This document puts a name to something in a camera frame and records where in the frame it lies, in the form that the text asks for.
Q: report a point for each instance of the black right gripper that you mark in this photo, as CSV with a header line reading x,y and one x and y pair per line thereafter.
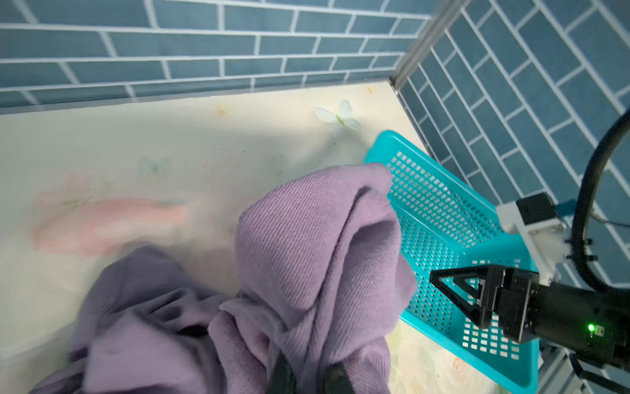
x,y
483,290

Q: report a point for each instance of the right corner aluminium post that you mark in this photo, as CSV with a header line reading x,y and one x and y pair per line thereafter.
x,y
444,17

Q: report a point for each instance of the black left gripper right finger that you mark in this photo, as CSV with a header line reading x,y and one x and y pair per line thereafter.
x,y
336,380

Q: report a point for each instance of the teal plastic basket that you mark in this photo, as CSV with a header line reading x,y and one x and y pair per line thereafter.
x,y
447,225

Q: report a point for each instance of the purple trousers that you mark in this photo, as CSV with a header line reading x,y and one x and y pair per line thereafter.
x,y
323,281

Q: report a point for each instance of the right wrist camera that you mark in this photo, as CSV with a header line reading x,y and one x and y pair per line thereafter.
x,y
543,231

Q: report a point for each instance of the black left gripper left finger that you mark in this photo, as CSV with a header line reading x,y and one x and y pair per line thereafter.
x,y
283,380

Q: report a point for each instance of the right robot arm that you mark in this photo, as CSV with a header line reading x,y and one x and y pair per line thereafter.
x,y
594,325

